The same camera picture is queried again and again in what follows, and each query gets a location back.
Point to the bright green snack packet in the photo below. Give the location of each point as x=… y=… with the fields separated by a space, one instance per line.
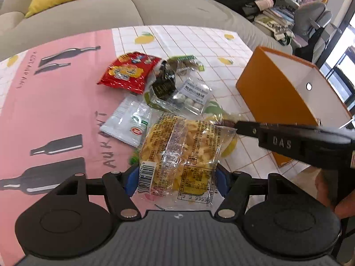
x=135 y=158

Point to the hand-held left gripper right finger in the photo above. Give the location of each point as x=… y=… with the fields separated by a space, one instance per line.
x=222 y=184

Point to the white snack packet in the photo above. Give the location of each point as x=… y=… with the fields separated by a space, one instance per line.
x=124 y=122

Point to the pink and white printed tablecloth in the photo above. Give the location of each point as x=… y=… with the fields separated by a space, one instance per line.
x=55 y=110

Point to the black snack packet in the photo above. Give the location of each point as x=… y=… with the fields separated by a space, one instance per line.
x=164 y=84

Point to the clear packet of yellow chips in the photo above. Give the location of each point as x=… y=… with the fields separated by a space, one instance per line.
x=180 y=155

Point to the stack of books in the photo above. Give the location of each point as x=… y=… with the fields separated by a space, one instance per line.
x=277 y=13

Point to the person's right hand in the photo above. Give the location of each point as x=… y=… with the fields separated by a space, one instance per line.
x=346 y=209

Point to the green-labelled clear snack packet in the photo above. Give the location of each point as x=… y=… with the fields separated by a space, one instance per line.
x=185 y=62

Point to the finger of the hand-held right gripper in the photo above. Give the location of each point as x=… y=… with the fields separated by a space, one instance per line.
x=246 y=128

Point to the red snack packet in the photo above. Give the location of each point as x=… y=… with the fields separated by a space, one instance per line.
x=126 y=72

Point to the orange cardboard box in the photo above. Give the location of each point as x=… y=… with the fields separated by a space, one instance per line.
x=266 y=88

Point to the grey chair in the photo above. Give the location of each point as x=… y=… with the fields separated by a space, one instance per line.
x=310 y=16

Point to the beige sofa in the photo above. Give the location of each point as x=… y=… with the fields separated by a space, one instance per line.
x=180 y=11

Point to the white green printed bag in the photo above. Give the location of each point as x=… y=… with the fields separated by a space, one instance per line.
x=284 y=36

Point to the beige cloth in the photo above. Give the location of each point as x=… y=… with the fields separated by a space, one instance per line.
x=263 y=2

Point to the clear packet of white candies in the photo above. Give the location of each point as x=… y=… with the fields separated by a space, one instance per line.
x=191 y=97

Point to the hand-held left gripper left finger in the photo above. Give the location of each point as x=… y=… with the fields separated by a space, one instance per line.
x=131 y=181

